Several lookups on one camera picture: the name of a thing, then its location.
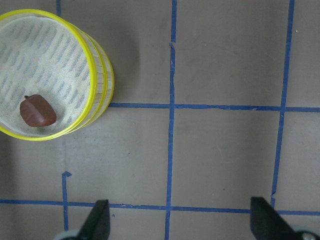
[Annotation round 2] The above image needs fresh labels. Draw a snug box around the brown steamed bun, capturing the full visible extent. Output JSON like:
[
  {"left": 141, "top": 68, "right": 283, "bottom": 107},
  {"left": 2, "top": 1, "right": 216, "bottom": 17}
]
[{"left": 19, "top": 94, "right": 57, "bottom": 128}]

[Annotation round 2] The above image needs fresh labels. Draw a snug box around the yellow steamer top layer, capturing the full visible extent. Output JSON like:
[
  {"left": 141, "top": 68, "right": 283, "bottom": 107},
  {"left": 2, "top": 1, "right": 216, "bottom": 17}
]
[{"left": 0, "top": 9, "right": 104, "bottom": 141}]

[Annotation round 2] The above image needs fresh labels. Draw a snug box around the yellow steamer bottom layer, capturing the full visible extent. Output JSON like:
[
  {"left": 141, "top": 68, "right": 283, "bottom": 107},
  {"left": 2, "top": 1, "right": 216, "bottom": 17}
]
[{"left": 65, "top": 23, "right": 115, "bottom": 134}]

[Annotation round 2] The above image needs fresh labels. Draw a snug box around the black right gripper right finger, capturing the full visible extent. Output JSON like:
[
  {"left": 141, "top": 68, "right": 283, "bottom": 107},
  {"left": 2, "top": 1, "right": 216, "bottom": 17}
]
[{"left": 249, "top": 197, "right": 303, "bottom": 240}]

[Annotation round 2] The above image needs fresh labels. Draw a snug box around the yellow steamer layer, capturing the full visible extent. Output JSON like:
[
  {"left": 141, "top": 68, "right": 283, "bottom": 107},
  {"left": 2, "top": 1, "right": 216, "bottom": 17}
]
[
  {"left": 65, "top": 23, "right": 115, "bottom": 134},
  {"left": 0, "top": 9, "right": 104, "bottom": 141}
]

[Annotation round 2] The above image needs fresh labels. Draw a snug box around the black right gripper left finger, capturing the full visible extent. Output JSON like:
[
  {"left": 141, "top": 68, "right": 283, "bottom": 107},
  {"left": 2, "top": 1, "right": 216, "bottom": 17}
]
[{"left": 76, "top": 200, "right": 111, "bottom": 240}]

